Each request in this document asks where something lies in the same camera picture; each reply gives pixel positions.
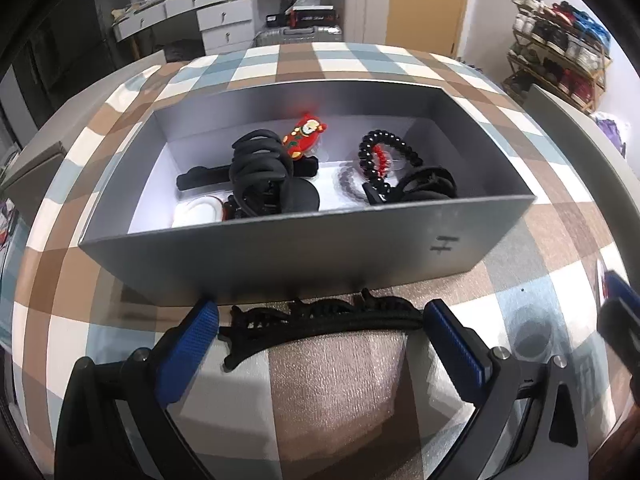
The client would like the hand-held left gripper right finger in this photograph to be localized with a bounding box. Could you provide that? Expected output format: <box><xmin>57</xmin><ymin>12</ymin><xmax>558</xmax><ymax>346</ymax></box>
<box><xmin>422</xmin><ymin>298</ymin><xmax>592</xmax><ymax>480</ymax></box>

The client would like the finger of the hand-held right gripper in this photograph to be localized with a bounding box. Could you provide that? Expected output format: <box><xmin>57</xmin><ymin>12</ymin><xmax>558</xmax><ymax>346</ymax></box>
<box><xmin>597</xmin><ymin>269</ymin><xmax>640</xmax><ymax>362</ymax></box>

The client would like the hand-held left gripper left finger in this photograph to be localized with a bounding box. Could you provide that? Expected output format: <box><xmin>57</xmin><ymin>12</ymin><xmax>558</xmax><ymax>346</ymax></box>
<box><xmin>52</xmin><ymin>296</ymin><xmax>221</xmax><ymax>480</ymax></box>

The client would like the long black hair clip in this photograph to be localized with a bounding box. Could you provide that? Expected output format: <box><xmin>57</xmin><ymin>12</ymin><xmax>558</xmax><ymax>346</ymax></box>
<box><xmin>217</xmin><ymin>287</ymin><xmax>426</xmax><ymax>369</ymax></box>

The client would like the silver rectangular box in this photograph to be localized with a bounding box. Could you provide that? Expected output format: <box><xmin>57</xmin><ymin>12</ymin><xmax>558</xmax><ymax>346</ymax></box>
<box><xmin>77</xmin><ymin>79</ymin><xmax>537</xmax><ymax>307</ymax></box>

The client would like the black claw hair clip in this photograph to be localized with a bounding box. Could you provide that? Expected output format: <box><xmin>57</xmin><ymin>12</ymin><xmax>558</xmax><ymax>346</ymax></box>
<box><xmin>227</xmin><ymin>129</ymin><xmax>322</xmax><ymax>220</ymax></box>
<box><xmin>362</xmin><ymin>164</ymin><xmax>459</xmax><ymax>206</ymax></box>

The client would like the black spiral hair tie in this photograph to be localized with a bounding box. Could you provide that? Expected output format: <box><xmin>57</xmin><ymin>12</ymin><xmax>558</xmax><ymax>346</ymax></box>
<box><xmin>357</xmin><ymin>130</ymin><xmax>425</xmax><ymax>197</ymax></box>

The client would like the red cartoon hair clip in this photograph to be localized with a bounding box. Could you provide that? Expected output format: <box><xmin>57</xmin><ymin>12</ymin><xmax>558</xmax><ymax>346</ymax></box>
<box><xmin>281</xmin><ymin>113</ymin><xmax>329</xmax><ymax>160</ymax></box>

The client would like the checkered blanket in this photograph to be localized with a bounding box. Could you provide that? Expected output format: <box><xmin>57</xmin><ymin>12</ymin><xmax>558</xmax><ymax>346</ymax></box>
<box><xmin>10</xmin><ymin>40</ymin><xmax>640</xmax><ymax>480</ymax></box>

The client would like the purple cloth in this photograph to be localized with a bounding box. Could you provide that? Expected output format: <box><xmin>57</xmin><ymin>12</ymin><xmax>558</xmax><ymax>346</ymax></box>
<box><xmin>592</xmin><ymin>112</ymin><xmax>627</xmax><ymax>157</ymax></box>

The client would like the cluttered side table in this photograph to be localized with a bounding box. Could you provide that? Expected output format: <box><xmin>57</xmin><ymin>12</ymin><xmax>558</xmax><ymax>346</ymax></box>
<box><xmin>0</xmin><ymin>195</ymin><xmax>22</xmax><ymax>267</ymax></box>

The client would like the grey cabinet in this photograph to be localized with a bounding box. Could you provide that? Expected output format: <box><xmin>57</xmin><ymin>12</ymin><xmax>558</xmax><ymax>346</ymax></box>
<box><xmin>0</xmin><ymin>141</ymin><xmax>67</xmax><ymax>207</ymax></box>

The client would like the wooden shoe rack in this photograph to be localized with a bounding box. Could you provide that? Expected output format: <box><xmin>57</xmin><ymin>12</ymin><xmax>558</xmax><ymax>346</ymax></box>
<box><xmin>502</xmin><ymin>0</ymin><xmax>614</xmax><ymax>114</ymax></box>

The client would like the row of shoes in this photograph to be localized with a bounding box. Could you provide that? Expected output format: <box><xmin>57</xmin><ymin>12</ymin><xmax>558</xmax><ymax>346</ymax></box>
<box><xmin>505</xmin><ymin>0</ymin><xmax>612</xmax><ymax>106</ymax></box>

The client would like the silver suitcase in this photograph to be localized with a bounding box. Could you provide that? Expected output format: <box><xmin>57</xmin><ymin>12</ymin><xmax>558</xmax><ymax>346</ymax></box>
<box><xmin>252</xmin><ymin>25</ymin><xmax>346</xmax><ymax>50</ymax></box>

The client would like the dark wardrobe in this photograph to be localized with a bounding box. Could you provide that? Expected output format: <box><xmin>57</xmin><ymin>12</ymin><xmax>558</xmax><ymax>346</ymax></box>
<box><xmin>9</xmin><ymin>0</ymin><xmax>122</xmax><ymax>127</ymax></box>

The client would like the white dressing table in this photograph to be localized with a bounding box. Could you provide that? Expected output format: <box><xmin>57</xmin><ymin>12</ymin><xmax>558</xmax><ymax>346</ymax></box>
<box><xmin>112</xmin><ymin>0</ymin><xmax>259</xmax><ymax>57</ymax></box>

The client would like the wooden door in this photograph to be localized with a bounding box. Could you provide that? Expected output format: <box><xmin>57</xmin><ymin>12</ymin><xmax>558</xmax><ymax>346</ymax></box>
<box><xmin>385</xmin><ymin>0</ymin><xmax>474</xmax><ymax>59</ymax></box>

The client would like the black red flat box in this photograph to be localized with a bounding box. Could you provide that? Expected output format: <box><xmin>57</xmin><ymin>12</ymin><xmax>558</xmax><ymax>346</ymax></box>
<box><xmin>289</xmin><ymin>6</ymin><xmax>336</xmax><ymax>29</ymax></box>

